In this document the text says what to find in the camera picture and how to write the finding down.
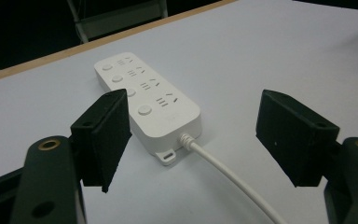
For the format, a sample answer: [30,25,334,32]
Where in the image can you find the white power strip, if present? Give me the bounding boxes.
[93,51,202,166]

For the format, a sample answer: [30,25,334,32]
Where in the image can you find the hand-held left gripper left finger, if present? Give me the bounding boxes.
[9,88,133,224]

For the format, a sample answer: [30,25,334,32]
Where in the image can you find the white power strip cable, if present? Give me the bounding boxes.
[179,133,290,224]

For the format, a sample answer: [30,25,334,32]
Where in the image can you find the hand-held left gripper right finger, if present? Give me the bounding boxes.
[255,89,358,224]

